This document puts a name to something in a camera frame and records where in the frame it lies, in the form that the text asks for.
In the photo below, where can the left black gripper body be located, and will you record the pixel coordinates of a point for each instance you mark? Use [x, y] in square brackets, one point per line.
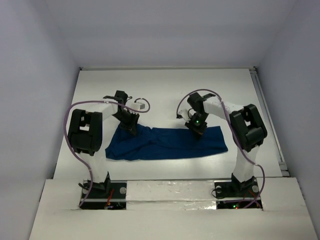
[130, 125]

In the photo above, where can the blue t shirt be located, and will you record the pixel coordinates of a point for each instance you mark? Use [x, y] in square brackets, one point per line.
[164, 144]

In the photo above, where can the silver foil tape strip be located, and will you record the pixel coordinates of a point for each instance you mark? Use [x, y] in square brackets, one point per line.
[173, 195]

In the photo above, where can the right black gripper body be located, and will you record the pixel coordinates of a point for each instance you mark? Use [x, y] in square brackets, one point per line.
[197, 122]

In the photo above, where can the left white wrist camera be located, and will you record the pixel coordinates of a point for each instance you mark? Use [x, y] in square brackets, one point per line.
[140, 104]

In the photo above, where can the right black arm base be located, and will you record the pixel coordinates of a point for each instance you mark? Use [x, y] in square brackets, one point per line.
[228, 198]

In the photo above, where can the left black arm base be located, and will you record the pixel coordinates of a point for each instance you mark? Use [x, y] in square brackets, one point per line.
[113, 198]

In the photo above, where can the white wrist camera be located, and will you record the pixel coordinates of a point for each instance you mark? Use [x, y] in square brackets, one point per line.
[183, 114]
[140, 104]

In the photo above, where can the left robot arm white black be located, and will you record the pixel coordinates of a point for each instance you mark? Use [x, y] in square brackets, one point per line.
[84, 133]

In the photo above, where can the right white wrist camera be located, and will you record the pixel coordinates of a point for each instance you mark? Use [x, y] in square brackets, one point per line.
[183, 114]

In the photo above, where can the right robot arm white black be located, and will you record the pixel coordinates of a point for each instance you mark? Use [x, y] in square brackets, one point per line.
[248, 132]

